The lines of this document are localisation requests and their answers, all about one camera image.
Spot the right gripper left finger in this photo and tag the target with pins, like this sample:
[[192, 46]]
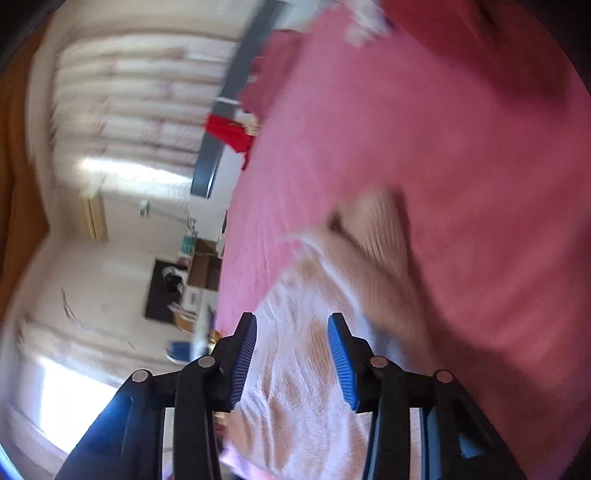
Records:
[[126, 439]]

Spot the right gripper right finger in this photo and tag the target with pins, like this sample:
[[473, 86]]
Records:
[[425, 425]]

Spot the blue chair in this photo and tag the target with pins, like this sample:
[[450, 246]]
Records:
[[182, 352]]

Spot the black television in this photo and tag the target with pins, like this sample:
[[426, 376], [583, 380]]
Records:
[[164, 289]]

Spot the wooden desk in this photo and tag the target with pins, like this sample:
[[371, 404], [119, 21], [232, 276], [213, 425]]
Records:
[[198, 301]]

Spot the wooden wardrobe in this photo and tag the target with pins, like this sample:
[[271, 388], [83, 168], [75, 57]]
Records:
[[24, 224]]

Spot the red garment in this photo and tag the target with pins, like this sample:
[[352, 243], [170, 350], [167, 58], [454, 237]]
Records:
[[232, 134]]

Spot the pink bed cover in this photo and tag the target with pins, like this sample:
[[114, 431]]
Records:
[[497, 193]]

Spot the white patterned curtain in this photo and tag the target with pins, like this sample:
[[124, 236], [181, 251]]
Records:
[[134, 104]]

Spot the grey headboard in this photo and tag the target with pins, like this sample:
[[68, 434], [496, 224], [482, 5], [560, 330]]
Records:
[[209, 155]]

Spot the pink pillow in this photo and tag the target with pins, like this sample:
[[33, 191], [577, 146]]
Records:
[[269, 71]]

